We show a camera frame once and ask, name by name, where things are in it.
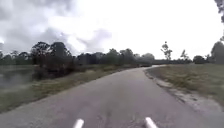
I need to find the pale gravel strip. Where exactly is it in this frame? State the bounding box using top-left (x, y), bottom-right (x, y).
top-left (143, 69), bottom-right (224, 118)

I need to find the robot's own part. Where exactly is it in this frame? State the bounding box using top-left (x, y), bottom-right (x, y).
top-left (72, 118), bottom-right (85, 128)
top-left (144, 116), bottom-right (158, 128)

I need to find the thin tall tree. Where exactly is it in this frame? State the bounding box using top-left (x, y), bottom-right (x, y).
top-left (160, 41), bottom-right (174, 62)

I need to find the dark round tree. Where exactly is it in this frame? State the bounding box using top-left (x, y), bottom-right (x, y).
top-left (209, 41), bottom-right (224, 65)

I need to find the dark bush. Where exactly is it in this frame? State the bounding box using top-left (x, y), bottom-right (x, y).
top-left (32, 56), bottom-right (78, 80)

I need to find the row of trees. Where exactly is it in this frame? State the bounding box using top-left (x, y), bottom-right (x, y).
top-left (0, 41), bottom-right (194, 67)

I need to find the grey asphalt road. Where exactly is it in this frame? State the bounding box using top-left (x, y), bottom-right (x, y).
top-left (0, 65), bottom-right (224, 128)

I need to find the pond water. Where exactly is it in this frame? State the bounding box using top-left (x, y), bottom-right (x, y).
top-left (0, 64), bottom-right (38, 89)

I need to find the dry grass field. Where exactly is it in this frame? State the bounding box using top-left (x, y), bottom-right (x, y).
top-left (146, 63), bottom-right (224, 107)

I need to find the dry grass verge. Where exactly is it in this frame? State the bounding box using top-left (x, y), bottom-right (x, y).
top-left (0, 64), bottom-right (138, 114)

